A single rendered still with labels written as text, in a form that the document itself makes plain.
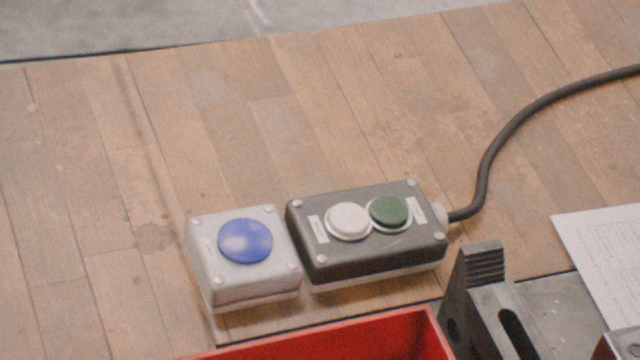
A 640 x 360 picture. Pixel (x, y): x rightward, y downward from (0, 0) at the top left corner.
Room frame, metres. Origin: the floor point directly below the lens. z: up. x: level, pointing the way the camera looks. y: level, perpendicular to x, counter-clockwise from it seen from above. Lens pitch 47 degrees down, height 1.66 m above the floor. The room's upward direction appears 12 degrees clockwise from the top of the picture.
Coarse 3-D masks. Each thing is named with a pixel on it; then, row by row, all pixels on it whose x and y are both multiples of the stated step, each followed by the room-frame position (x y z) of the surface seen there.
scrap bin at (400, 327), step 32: (352, 320) 0.54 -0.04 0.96; (384, 320) 0.54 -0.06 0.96; (416, 320) 0.55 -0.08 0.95; (224, 352) 0.49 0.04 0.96; (256, 352) 0.50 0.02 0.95; (288, 352) 0.51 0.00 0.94; (320, 352) 0.52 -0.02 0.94; (352, 352) 0.53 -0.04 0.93; (384, 352) 0.55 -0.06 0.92; (416, 352) 0.55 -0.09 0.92; (448, 352) 0.53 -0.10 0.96
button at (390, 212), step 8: (376, 200) 0.66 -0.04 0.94; (384, 200) 0.67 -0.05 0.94; (392, 200) 0.67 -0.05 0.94; (400, 200) 0.67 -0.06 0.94; (376, 208) 0.66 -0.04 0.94; (384, 208) 0.66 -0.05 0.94; (392, 208) 0.66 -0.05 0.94; (400, 208) 0.66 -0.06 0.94; (376, 216) 0.65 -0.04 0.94; (384, 216) 0.65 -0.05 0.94; (392, 216) 0.65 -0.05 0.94; (400, 216) 0.65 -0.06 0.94; (384, 224) 0.64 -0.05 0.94; (392, 224) 0.65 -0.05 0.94; (400, 224) 0.65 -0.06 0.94
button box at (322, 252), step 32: (544, 96) 0.85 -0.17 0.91; (512, 128) 0.80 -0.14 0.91; (352, 192) 0.67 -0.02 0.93; (384, 192) 0.68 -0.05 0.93; (416, 192) 0.69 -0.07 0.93; (480, 192) 0.72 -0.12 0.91; (288, 224) 0.64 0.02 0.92; (320, 224) 0.64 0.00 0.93; (416, 224) 0.66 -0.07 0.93; (320, 256) 0.61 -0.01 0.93; (352, 256) 0.61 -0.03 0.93; (384, 256) 0.62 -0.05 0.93; (416, 256) 0.63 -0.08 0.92; (320, 288) 0.60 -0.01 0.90
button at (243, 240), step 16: (224, 224) 0.61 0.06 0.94; (240, 224) 0.62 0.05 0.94; (256, 224) 0.62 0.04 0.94; (224, 240) 0.60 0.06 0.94; (240, 240) 0.60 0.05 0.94; (256, 240) 0.60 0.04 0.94; (272, 240) 0.61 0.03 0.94; (224, 256) 0.59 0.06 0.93; (240, 256) 0.59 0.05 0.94; (256, 256) 0.59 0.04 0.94
